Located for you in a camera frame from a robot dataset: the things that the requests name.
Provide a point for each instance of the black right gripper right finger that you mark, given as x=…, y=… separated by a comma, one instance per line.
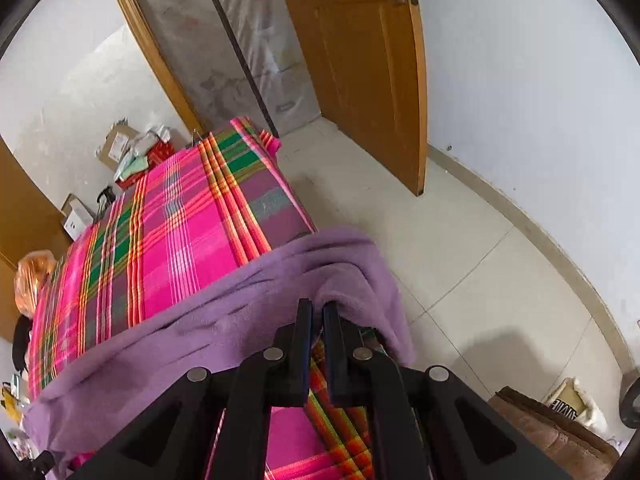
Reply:
x=424, y=425

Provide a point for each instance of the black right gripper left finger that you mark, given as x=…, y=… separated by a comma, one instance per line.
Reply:
x=213, y=425

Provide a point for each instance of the purple fleece garment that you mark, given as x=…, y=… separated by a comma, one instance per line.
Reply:
x=102, y=391

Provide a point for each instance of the white canvas bag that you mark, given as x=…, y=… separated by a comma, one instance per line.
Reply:
x=572, y=401

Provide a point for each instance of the brown plush blanket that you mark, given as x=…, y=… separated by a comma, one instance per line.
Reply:
x=576, y=449

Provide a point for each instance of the yellow shopping bag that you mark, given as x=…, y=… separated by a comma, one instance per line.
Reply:
x=11, y=404

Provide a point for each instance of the black cloth bundle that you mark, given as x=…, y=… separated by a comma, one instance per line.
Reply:
x=21, y=340

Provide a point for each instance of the bag of oranges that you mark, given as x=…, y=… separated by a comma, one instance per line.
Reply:
x=32, y=273

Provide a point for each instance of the white small carton box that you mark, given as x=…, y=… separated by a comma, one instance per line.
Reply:
x=77, y=217

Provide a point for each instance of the pink plaid bed cloth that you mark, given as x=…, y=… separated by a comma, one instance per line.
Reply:
x=199, y=216

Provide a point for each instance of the brown wooden wardrobe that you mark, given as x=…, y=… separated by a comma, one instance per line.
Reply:
x=28, y=222

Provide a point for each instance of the red box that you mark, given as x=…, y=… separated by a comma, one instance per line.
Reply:
x=159, y=152

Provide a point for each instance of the cardboard box with label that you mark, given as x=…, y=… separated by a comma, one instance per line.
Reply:
x=113, y=149

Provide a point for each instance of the wooden door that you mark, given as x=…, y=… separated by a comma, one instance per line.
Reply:
x=366, y=59

